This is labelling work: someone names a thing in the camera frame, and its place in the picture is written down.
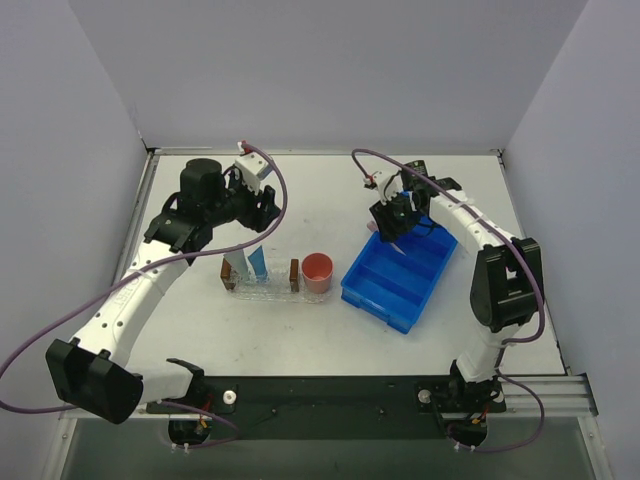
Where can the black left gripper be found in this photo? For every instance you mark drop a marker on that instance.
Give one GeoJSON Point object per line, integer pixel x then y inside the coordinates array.
{"type": "Point", "coordinates": [263, 212]}

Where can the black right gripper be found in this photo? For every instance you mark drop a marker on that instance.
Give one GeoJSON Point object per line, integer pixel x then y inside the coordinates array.
{"type": "Point", "coordinates": [395, 220]}

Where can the pink toothbrush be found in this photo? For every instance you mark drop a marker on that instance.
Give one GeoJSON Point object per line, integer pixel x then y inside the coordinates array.
{"type": "Point", "coordinates": [373, 227]}

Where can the white toothpaste tube green cap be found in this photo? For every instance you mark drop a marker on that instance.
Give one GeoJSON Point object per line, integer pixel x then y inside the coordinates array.
{"type": "Point", "coordinates": [238, 263]}

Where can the blue toothpaste tube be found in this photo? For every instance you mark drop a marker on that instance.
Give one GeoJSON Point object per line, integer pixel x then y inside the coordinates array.
{"type": "Point", "coordinates": [258, 264]}

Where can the clear acrylic toothbrush holder rack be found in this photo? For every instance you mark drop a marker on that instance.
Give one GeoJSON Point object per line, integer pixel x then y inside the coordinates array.
{"type": "Point", "coordinates": [281, 277]}

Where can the pink plastic cup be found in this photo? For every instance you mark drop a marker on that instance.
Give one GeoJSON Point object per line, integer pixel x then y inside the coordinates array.
{"type": "Point", "coordinates": [317, 272]}

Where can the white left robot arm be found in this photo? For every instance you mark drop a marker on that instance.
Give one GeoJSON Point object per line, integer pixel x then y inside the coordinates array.
{"type": "Point", "coordinates": [89, 370]}

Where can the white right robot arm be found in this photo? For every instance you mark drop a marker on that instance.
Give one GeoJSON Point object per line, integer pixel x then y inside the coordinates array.
{"type": "Point", "coordinates": [506, 287]}

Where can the clear textured glass tray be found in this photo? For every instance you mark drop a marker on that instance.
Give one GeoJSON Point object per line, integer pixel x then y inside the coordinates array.
{"type": "Point", "coordinates": [304, 296]}

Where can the blue plastic compartment bin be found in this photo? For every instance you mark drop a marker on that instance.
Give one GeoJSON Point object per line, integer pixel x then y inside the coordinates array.
{"type": "Point", "coordinates": [396, 288]}

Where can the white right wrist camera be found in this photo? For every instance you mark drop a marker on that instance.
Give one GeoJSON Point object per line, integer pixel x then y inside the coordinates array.
{"type": "Point", "coordinates": [387, 185]}

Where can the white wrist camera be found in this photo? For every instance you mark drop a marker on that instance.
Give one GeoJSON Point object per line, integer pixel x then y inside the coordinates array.
{"type": "Point", "coordinates": [252, 167]}
{"type": "Point", "coordinates": [387, 185]}

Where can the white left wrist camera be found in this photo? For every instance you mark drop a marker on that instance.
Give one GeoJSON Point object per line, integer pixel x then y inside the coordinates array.
{"type": "Point", "coordinates": [252, 167]}

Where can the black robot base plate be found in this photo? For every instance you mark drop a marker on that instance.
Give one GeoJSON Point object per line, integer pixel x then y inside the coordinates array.
{"type": "Point", "coordinates": [340, 408]}

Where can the aluminium frame rail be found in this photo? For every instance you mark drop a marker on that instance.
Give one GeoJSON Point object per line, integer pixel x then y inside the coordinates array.
{"type": "Point", "coordinates": [561, 396]}

